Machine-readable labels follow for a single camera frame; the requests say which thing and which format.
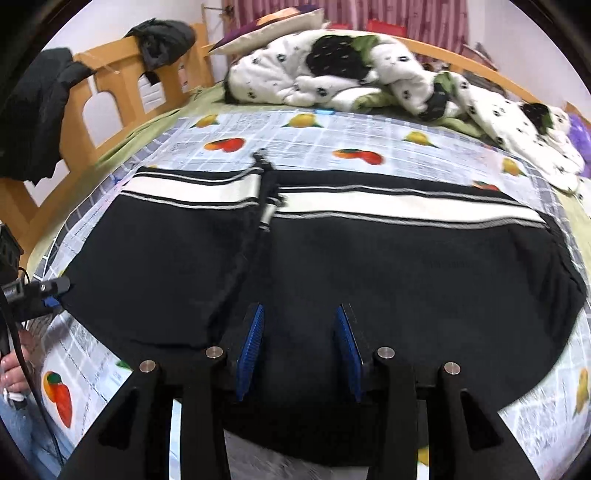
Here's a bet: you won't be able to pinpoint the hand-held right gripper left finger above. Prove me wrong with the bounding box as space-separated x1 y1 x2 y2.
58 302 266 480

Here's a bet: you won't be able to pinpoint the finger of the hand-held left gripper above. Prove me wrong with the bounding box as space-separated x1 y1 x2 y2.
2 276 73 305
18 296 62 320

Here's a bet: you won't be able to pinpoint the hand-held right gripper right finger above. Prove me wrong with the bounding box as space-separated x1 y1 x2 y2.
335 304 541 480

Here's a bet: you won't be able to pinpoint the black pants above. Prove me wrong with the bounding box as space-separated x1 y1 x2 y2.
60 150 587 467

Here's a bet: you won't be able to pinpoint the person's left hand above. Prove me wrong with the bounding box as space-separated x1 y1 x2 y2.
0 330 37 402

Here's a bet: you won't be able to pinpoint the black coat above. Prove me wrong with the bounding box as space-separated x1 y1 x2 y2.
0 47 95 183

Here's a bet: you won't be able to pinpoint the person's leg in jeans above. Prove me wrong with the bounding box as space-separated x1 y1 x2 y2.
0 397 70 480

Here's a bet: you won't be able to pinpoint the fruit print plastic tablecloth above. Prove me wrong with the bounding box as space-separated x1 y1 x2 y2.
28 111 591 480

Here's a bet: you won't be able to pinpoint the dark grey jacket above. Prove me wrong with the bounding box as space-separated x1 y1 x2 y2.
124 18 197 86

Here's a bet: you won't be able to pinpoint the white floral quilt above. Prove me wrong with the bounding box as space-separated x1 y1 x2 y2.
225 28 586 192

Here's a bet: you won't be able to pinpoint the wooden coat rack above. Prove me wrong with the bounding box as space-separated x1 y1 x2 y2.
201 2 232 25

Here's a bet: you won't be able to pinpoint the purple plush toy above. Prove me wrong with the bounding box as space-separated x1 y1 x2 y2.
567 113 591 162

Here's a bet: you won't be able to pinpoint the purple and orange pillow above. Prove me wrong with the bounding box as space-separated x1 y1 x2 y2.
208 6 324 55

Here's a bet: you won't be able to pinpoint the pile of cardboard boxes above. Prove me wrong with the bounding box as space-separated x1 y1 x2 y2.
462 41 509 75

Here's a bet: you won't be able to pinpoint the striped red curtain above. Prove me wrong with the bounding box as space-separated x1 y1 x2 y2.
222 0 469 47

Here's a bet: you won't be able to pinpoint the black cable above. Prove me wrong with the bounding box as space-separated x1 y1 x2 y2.
0 268 65 469

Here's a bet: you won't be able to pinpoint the wooden bed frame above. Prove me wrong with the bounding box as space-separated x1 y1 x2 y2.
0 23 591 273

